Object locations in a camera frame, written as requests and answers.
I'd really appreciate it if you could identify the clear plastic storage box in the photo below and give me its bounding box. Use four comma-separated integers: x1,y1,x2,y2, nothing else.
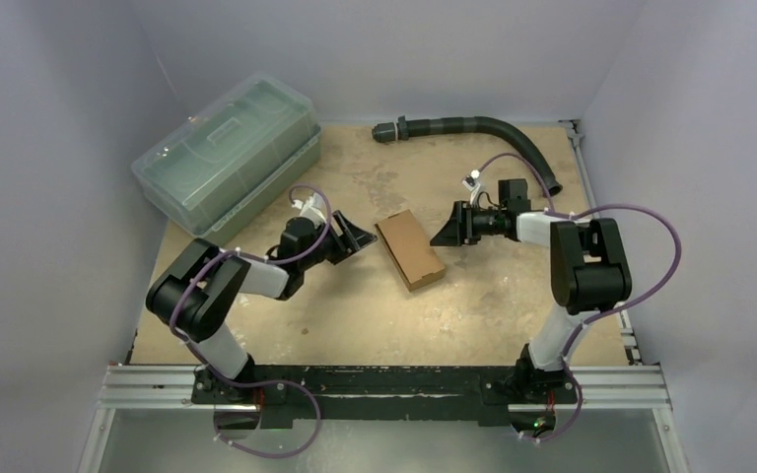
131,73,321,244

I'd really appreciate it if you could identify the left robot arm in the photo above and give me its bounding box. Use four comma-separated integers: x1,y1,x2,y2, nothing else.
145,211,378,403

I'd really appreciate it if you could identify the aluminium frame profile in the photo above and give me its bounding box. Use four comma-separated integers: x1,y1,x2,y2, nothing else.
78,365,689,472

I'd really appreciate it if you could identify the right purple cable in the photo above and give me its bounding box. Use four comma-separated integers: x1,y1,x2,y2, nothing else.
472,153,684,447

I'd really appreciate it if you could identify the black corrugated hose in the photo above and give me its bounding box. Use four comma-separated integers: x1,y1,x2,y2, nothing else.
372,115,564,196

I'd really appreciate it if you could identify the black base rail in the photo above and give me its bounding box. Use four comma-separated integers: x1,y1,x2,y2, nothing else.
191,365,578,431

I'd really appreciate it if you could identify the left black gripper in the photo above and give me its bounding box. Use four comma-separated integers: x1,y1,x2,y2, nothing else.
299,211,376,271

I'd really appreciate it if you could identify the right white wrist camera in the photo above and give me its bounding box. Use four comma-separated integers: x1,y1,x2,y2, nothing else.
462,169,486,207

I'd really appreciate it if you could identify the brown cardboard box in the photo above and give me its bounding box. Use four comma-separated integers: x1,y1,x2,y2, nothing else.
375,210,447,293

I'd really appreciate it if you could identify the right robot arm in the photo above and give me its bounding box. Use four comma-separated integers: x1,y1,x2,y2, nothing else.
430,178,633,401

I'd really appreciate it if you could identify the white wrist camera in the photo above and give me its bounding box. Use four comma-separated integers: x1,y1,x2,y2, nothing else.
462,169,486,207
292,196,327,228

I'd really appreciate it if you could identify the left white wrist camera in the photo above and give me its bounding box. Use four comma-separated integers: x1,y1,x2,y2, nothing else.
292,196,327,228

